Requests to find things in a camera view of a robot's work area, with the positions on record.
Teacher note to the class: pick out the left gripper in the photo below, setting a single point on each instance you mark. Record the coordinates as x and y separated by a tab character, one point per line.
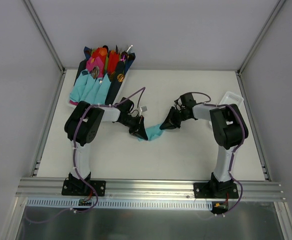
136	125

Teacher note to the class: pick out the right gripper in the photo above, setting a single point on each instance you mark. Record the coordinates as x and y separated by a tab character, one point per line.
175	118

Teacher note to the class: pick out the teal paper napkin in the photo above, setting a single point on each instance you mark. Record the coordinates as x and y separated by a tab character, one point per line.
154	132

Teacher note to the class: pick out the small white utensil tray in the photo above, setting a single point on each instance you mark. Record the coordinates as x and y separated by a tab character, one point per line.
232	98

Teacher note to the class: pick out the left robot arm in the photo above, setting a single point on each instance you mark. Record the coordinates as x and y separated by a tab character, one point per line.
81	129

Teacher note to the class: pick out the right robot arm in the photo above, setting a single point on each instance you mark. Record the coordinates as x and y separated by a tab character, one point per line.
229	131

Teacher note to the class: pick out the teal rolled napkin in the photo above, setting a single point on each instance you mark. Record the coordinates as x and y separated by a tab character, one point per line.
86	86
93	88
79	87
102	93

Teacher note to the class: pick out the dark navy rolled napkin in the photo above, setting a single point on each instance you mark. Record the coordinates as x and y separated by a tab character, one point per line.
115	83

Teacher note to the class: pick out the red rolled napkin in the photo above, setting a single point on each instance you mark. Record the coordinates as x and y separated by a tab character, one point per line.
113	59

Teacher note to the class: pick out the pink rolled napkin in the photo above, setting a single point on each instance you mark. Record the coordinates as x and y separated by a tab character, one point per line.
95	67

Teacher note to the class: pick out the orange rolled napkin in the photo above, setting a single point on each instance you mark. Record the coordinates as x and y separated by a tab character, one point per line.
101	52

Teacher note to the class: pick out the large white basket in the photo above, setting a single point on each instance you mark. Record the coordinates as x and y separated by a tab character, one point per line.
82	66

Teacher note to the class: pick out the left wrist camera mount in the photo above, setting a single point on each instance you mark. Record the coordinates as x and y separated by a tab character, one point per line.
142	109

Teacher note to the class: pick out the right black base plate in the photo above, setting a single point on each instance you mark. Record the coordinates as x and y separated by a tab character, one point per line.
203	190

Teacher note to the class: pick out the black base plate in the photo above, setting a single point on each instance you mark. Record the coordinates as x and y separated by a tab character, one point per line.
203	190
78	188

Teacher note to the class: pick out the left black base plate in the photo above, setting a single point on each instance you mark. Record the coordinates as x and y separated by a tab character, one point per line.
78	188

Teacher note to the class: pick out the aluminium mounting rail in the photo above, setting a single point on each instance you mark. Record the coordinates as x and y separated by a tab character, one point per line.
134	189

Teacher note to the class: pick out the white slotted cable duct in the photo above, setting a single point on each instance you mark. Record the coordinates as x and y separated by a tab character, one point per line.
104	203

